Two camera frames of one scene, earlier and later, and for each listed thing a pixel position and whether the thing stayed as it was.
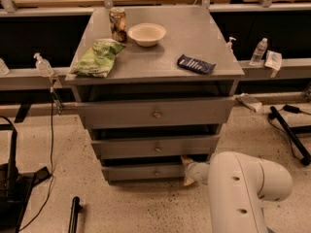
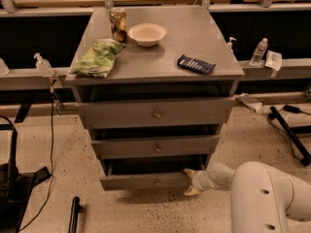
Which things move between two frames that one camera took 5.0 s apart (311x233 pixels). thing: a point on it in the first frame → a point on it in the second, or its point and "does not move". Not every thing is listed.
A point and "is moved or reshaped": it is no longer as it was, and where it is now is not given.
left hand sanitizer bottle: [44, 67] does not move
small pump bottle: [228, 45] does not move
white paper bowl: [147, 34] does not move
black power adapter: [292, 109] does not move
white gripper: [193, 171] → [203, 181]
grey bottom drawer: [146, 172] is moved or reshaped
